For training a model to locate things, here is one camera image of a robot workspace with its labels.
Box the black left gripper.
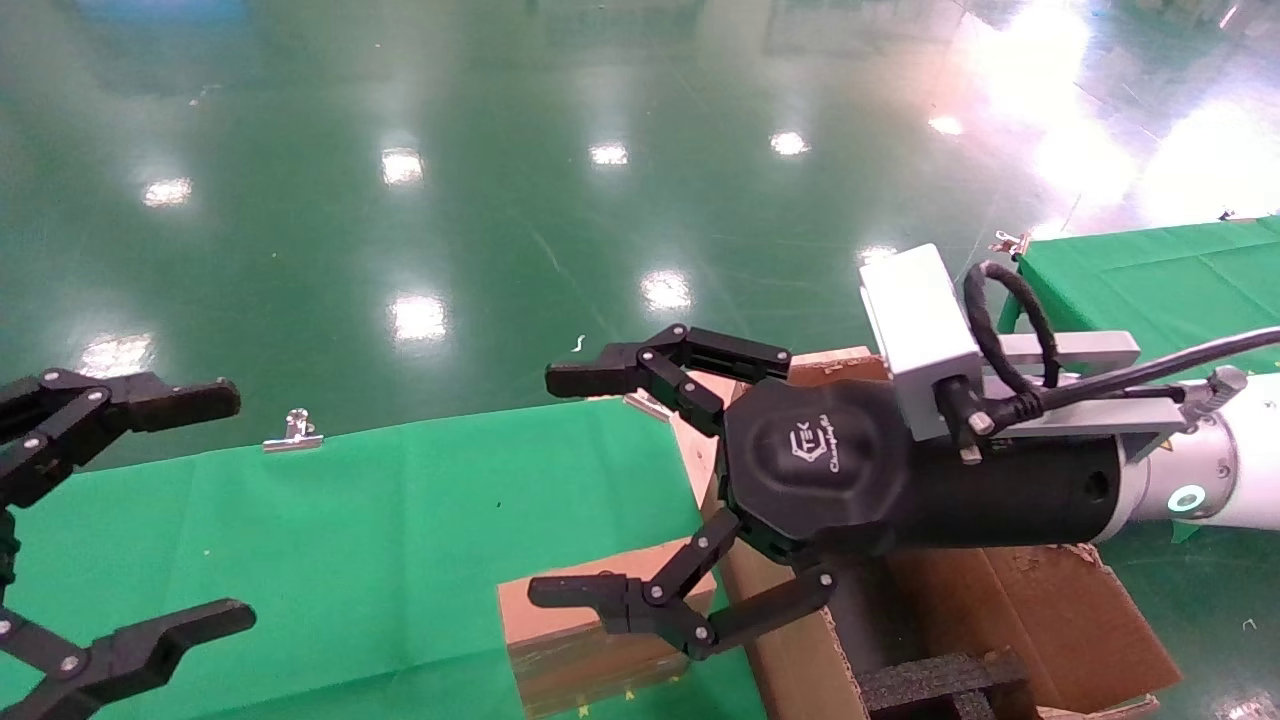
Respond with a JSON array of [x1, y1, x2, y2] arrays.
[[0, 368, 256, 720]]

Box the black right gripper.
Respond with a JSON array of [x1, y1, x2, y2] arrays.
[[528, 323, 1126, 661]]

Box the small brown cardboard box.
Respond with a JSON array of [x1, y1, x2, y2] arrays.
[[497, 540, 719, 720]]

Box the large open cardboard carton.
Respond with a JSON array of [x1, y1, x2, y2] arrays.
[[670, 345, 1181, 720]]

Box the large green table cloth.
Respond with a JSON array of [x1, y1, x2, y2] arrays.
[[0, 398, 771, 720]]

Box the black foam bar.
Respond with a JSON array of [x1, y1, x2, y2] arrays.
[[858, 650, 1031, 720]]

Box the green cloth with folds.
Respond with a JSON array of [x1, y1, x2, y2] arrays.
[[997, 215, 1280, 386]]

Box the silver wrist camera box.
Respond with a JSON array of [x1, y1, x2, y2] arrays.
[[858, 243, 986, 443]]

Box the silver camera mount bracket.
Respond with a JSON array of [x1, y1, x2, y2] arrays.
[[985, 332, 1186, 463]]

